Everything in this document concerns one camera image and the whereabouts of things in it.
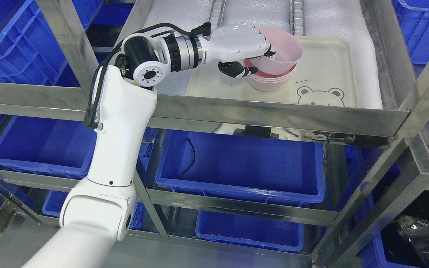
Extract blue bin under tray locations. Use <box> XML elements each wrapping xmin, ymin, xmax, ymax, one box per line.
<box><xmin>155</xmin><ymin>130</ymin><xmax>325</xmax><ymax>207</ymax></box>

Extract stacked pink bowls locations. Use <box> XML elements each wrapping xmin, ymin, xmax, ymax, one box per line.
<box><xmin>247</xmin><ymin>65</ymin><xmax>296</xmax><ymax>92</ymax></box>

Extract blue bin middle left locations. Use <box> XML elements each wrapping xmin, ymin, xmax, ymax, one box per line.
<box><xmin>0</xmin><ymin>115</ymin><xmax>159</xmax><ymax>180</ymax></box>

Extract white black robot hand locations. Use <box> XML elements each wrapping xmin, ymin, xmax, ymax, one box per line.
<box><xmin>199</xmin><ymin>22</ymin><xmax>276</xmax><ymax>78</ymax></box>

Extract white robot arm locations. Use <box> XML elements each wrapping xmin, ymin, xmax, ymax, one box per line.
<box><xmin>24</xmin><ymin>22</ymin><xmax>212</xmax><ymax>268</ymax></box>

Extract steel shelf frame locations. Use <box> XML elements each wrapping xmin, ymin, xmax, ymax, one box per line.
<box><xmin>0</xmin><ymin>0</ymin><xmax>429</xmax><ymax>268</ymax></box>

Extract cream bear tray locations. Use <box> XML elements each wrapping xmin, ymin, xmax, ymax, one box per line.
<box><xmin>186</xmin><ymin>36</ymin><xmax>359</xmax><ymax>108</ymax></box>

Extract blue bin bottom centre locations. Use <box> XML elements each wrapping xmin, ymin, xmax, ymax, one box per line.
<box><xmin>195</xmin><ymin>210</ymin><xmax>304</xmax><ymax>252</ymax></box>

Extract blue bin upper left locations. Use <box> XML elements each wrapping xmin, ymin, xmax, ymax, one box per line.
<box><xmin>0</xmin><ymin>0</ymin><xmax>105</xmax><ymax>88</ymax></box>

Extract pink ikea bowl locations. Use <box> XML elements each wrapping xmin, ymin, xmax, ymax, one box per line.
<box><xmin>244</xmin><ymin>27</ymin><xmax>303</xmax><ymax>77</ymax></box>

